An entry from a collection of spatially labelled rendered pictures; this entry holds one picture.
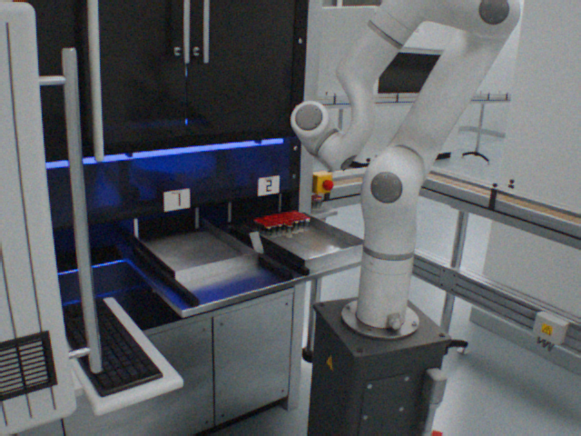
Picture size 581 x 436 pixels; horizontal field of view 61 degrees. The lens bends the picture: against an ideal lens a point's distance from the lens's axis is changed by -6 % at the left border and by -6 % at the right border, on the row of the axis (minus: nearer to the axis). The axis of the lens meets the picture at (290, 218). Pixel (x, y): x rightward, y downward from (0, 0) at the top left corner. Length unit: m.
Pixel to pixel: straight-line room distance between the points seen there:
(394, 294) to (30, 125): 0.82
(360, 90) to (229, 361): 1.20
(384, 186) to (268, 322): 1.07
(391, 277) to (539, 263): 1.78
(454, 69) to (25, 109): 0.78
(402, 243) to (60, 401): 0.77
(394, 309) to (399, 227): 0.21
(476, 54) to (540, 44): 1.69
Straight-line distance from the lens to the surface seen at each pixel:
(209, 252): 1.58
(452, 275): 2.47
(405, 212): 1.09
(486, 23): 1.02
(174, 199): 1.62
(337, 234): 1.74
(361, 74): 1.12
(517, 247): 2.95
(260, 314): 1.96
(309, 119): 1.14
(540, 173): 2.82
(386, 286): 1.20
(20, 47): 0.87
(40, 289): 0.96
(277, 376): 2.18
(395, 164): 1.06
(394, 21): 1.11
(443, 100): 1.09
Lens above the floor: 1.50
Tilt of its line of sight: 19 degrees down
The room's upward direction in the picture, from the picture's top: 3 degrees clockwise
